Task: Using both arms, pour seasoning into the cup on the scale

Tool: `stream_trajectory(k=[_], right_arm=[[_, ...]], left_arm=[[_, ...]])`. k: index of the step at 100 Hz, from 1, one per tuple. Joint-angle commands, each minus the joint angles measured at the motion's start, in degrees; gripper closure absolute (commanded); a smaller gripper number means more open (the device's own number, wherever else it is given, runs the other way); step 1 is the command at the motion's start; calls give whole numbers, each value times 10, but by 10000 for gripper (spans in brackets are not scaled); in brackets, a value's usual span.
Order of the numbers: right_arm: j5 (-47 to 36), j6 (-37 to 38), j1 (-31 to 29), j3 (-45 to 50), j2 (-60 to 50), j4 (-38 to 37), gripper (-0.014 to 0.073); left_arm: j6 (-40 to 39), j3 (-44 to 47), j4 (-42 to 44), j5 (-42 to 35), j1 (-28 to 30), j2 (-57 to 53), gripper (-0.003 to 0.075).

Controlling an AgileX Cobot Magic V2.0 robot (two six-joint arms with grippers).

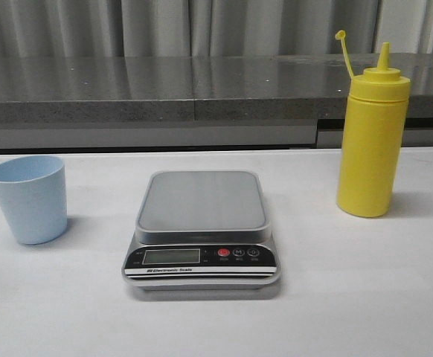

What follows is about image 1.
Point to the silver electronic kitchen scale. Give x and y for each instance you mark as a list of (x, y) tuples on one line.
[(204, 230)]

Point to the grey stone counter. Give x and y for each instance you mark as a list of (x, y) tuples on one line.
[(110, 104)]

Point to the grey curtain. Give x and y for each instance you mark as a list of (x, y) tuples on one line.
[(210, 28)]

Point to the yellow squeeze bottle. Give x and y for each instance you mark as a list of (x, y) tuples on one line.
[(377, 106)]

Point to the light blue plastic cup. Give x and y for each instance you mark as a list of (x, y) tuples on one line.
[(33, 198)]

